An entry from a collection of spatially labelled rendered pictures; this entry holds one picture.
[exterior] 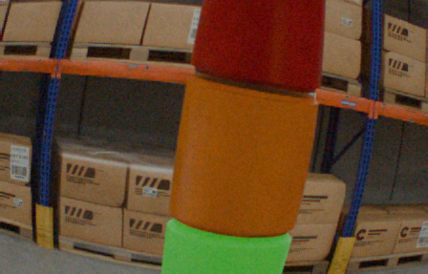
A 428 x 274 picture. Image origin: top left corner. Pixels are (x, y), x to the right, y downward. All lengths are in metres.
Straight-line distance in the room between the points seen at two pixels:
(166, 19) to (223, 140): 7.74
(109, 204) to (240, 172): 7.81
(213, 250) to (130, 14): 7.68
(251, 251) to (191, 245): 0.02
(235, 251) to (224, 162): 0.03
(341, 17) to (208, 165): 8.14
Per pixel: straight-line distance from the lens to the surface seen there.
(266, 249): 0.41
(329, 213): 8.77
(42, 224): 8.11
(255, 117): 0.39
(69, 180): 8.12
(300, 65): 0.40
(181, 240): 0.41
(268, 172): 0.40
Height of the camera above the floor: 2.31
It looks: 8 degrees down
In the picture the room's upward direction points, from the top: 9 degrees clockwise
